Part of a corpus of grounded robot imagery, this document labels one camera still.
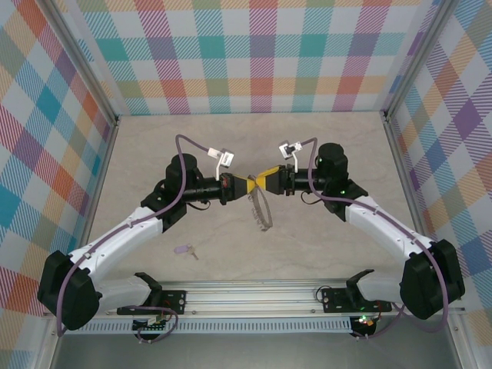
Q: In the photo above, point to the key with purple tag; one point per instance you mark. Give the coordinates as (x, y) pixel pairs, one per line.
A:
(182, 249)

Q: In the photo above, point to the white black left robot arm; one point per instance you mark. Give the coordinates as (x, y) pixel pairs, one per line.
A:
(115, 234)

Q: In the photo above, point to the black board white connector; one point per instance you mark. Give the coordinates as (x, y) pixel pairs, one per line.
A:
(151, 326)

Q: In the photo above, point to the black board lit leds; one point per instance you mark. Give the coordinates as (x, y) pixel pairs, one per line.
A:
(363, 323)

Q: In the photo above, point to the grey sheet metal panel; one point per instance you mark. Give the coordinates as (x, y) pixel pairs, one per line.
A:
(250, 351)

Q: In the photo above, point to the aluminium wall base profile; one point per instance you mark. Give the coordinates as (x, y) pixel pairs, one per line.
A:
(399, 153)
(103, 173)

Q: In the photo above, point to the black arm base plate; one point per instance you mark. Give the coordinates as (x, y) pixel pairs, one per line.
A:
(175, 301)
(334, 300)

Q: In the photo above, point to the aluminium upright frame post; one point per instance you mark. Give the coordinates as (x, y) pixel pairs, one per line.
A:
(86, 57)
(414, 57)

